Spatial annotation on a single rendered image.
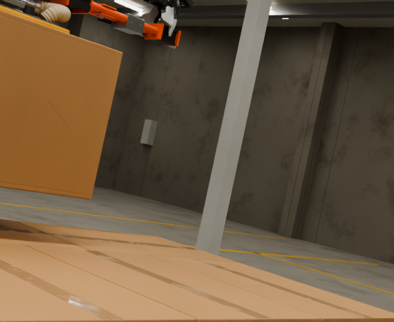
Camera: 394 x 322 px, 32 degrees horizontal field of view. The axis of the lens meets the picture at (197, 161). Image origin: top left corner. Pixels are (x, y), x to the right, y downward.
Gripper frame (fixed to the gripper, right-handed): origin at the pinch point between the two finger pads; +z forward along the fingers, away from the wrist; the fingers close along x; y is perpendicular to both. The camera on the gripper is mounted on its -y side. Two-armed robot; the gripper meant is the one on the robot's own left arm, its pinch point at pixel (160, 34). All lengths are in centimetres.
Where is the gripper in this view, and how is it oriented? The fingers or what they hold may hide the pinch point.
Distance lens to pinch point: 221.3
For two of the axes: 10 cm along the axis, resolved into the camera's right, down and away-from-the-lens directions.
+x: 7.1, 1.4, -6.9
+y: -6.7, -1.6, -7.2
